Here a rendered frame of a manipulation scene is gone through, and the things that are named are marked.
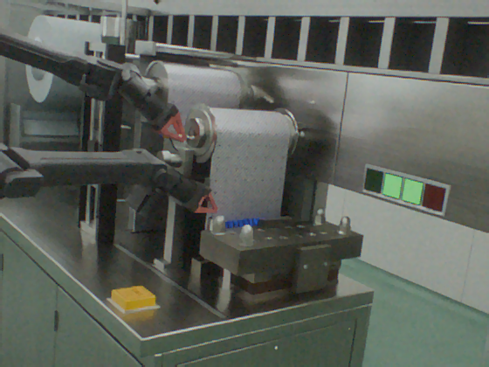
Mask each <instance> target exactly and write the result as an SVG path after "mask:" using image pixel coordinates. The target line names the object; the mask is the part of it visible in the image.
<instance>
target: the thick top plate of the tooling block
mask: <svg viewBox="0 0 489 367"><path fill-rule="evenodd" d="M242 227H243V226H241V227H232V228H225V231H226V234H225V235H215V234H212V233H210V231H212V230H202V233H201V243H200V253H199V254H200V255H201V256H203V257H204V258H206V259H207V260H210V261H213V262H215V263H216V264H218V265H219V266H221V267H223V268H224V269H225V270H227V271H228V272H231V273H233V274H235V275H236V276H240V275H247V274H257V273H263V272H270V271H275V270H281V269H287V268H288V267H294V260H295V253H296V247H301V246H314V245H321V244H329V245H331V246H332V248H331V255H330V261H334V260H345V259H351V258H358V257H361V254H362V242H363V235H361V234H359V233H357V232H355V231H351V230H350V235H343V234H339V233H338V232H337V231H338V228H339V226H338V225H335V224H332V223H330V222H327V221H326V224H325V225H316V224H314V223H313V220H311V221H301V222H293V224H292V225H281V226H272V227H262V226H260V225H252V226H251V227H252V230H253V234H252V236H253V244H254V245H253V246H241V245H239V244H238V241H239V235H240V234H241V229H242Z"/></svg>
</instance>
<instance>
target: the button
mask: <svg viewBox="0 0 489 367"><path fill-rule="evenodd" d="M112 300H113V301H114V302H115V303H116V304H117V305H118V306H119V307H120V308H122V309H123V310H124V311H128V310H133V309H138V308H148V307H153V306H155V296H154V295H153V294H151V293H150V292H149V291H148V290H147V289H146V288H144V287H129V288H123V289H116V290H113V292H112Z"/></svg>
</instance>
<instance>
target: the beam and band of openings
mask: <svg viewBox="0 0 489 367"><path fill-rule="evenodd" d="M157 3H158V4H155V2H154V1H153V0H128V5H133V6H139V8H143V9H149V14H148V21H147V36H146V42H153V43H157V44H161V45H173V46H181V47H187V48H194V49H201V50H207V51H215V52H227V53H235V54H241V55H248V56H254V58H256V59H257V60H256V62H255V63H264V64H273V65H282V66H298V67H308V68H316V69H326V70H335V71H343V72H353V73H370V74H379V76H388V77H397V78H406V79H414V80H431V81H441V82H450V83H458V84H467V85H477V86H485V87H489V24H485V23H489V0H376V1H375V0H157ZM212 18H213V19H212ZM263 19H269V20H263ZM328 20H337V21H328ZM370 21H384V22H370ZM427 22H436V23H427ZM331 64H332V65H331ZM371 67H373V68H371ZM420 72H422V73H420ZM460 75H462V77H460ZM470 77H471V78H470ZM481 78H482V79H481Z"/></svg>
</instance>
